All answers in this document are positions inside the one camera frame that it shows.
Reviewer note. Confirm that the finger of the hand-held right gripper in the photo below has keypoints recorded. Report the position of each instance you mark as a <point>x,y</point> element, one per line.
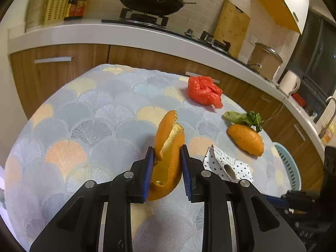
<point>278,200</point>

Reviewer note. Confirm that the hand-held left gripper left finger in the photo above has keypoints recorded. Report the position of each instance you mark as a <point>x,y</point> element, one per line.
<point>148,176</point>

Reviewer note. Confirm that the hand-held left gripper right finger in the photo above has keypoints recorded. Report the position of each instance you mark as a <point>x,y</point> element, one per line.
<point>186,176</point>

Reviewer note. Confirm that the large curled orange peel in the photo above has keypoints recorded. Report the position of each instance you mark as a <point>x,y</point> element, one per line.
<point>170,149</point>

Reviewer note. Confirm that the light blue plastic basket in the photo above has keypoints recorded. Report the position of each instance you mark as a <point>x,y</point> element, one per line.
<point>291,168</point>

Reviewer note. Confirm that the polka dot paper wrapper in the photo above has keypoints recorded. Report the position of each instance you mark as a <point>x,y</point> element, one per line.
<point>236,166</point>

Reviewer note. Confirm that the yellow dish soap bottle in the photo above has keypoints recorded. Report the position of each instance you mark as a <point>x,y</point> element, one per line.
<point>327,138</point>

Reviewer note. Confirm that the steel kitchen faucet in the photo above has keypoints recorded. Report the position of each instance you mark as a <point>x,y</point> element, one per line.
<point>325,127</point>

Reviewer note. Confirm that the flat orange peel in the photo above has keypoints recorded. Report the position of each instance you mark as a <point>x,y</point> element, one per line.
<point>246,139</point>

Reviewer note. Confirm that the green lettuce leaf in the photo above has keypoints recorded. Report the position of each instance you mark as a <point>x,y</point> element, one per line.
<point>236,118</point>

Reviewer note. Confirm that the fan pattern tablecloth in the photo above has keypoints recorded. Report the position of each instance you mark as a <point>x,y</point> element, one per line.
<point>78,136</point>

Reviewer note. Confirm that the red plastic bag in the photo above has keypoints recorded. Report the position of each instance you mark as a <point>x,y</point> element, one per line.
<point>202,92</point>

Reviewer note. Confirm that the red plastic container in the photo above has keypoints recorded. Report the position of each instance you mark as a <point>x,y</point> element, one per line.
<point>298,99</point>

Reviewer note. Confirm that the white electric kettle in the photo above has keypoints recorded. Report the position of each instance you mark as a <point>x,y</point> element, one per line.
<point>288,82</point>

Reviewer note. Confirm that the dark kitchen window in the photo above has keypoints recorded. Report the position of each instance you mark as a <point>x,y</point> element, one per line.
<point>315,57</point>

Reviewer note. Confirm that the brown rice cooker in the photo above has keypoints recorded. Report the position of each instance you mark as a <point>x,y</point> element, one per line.
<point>262,63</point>

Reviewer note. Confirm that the wooden cutting board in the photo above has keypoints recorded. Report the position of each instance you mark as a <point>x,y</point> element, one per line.
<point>231,29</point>

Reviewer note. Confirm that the black glass gas stove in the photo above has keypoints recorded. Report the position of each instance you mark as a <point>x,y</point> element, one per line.
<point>144,19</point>

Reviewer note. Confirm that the black wok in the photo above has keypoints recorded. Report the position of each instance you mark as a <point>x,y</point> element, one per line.
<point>147,1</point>

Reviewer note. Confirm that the dark sauce bottle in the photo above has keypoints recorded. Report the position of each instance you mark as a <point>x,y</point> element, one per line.
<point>71,8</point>

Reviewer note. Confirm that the yellow slotted plastic basket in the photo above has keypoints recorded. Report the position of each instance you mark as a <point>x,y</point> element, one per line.
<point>55,10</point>

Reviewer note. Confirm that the beige canister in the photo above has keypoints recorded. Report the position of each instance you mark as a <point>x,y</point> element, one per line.
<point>36,8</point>

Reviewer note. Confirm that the white and yellow wall cabinet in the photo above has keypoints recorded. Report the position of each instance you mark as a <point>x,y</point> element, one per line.
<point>275,10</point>

